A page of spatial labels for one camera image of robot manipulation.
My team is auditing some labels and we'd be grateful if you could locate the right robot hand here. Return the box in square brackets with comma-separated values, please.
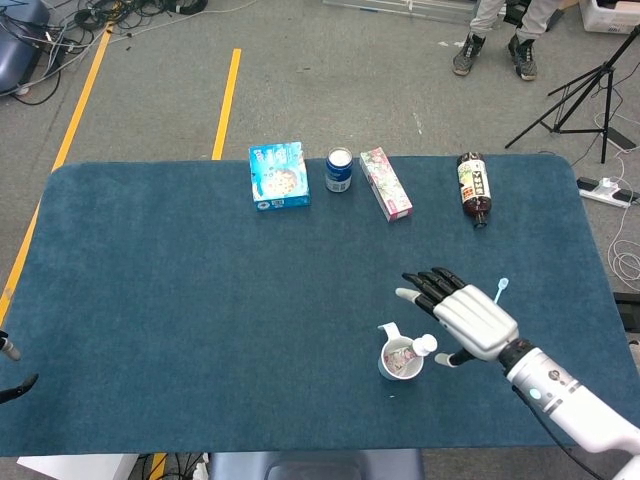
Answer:
[394, 266, 521, 369]

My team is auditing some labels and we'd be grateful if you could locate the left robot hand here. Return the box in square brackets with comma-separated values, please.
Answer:
[0, 329, 40, 405]

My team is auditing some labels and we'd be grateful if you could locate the floral toothpaste tube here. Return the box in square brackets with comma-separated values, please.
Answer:
[387, 333, 439, 374]

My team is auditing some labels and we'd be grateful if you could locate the light blue hooked cup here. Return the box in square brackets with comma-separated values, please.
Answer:
[377, 323, 427, 382]

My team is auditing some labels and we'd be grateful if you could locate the dark tea bottle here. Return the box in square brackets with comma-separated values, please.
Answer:
[455, 152, 493, 230]

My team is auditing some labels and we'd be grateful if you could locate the floral toothpaste carton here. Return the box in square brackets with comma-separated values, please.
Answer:
[358, 146, 414, 223]

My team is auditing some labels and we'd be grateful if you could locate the white box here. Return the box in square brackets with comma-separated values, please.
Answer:
[17, 453, 139, 480]

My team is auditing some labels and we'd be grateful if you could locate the white power strip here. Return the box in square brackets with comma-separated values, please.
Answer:
[577, 175, 640, 209]

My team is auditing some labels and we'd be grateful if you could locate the blue soda can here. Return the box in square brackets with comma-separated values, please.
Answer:
[325, 147, 354, 194]

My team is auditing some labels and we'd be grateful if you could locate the blue table mat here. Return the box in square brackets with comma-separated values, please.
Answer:
[0, 153, 626, 457]

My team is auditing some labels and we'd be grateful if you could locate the blue cookie box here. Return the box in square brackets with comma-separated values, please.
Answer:
[248, 141, 312, 212]

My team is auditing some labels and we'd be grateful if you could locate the black tripod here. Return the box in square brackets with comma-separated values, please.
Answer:
[504, 24, 640, 165]

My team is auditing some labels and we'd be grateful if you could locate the person in grey trousers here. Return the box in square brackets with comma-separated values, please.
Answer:
[452, 0, 561, 81]

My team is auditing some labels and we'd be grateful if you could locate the white plastic storage crate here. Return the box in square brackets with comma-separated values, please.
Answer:
[579, 0, 640, 35]

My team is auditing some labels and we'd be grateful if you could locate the dark blue machine base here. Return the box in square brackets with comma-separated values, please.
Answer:
[0, 0, 51, 96]

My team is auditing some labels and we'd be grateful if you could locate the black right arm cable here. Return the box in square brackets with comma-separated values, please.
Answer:
[509, 383, 616, 480]

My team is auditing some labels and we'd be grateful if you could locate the white coiled cable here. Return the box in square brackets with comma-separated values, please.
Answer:
[607, 149, 640, 281]

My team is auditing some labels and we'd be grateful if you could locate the silver flat metal frame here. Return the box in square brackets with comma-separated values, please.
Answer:
[322, 0, 476, 25]

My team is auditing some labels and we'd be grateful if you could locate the black floor cable tangle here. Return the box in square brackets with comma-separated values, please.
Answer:
[0, 0, 211, 106]

